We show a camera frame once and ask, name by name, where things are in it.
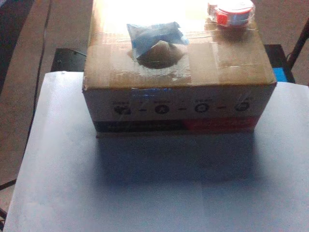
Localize brown cardboard box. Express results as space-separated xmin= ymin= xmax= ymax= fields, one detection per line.
xmin=81 ymin=0 xmax=278 ymax=139

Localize blue plastic packet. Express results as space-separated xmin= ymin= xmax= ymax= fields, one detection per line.
xmin=126 ymin=21 xmax=191 ymax=60

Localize black tripod stand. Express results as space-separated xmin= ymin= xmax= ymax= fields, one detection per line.
xmin=286 ymin=21 xmax=309 ymax=71

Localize thin black cable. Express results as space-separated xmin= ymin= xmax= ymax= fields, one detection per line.
xmin=33 ymin=0 xmax=53 ymax=107

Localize blue sticker patch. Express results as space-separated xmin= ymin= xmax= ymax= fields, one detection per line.
xmin=272 ymin=67 xmax=288 ymax=83

